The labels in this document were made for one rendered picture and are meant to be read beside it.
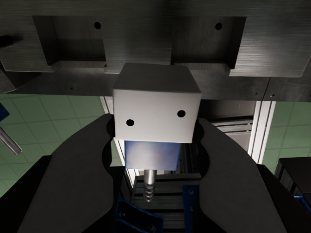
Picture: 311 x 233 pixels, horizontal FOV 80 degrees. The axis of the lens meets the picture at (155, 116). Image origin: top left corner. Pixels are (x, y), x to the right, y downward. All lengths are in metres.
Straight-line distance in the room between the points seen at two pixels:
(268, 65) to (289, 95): 0.14
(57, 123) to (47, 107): 0.14
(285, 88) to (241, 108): 0.73
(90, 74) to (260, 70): 0.21
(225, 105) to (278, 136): 0.62
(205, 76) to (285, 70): 0.11
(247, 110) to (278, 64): 0.88
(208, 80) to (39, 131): 1.48
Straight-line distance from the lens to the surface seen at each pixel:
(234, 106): 1.02
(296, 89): 0.32
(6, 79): 0.28
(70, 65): 0.20
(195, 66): 0.18
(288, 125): 1.50
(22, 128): 1.70
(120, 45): 0.16
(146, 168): 0.16
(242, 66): 0.18
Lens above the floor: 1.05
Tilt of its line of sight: 57 degrees down
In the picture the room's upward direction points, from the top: 173 degrees counter-clockwise
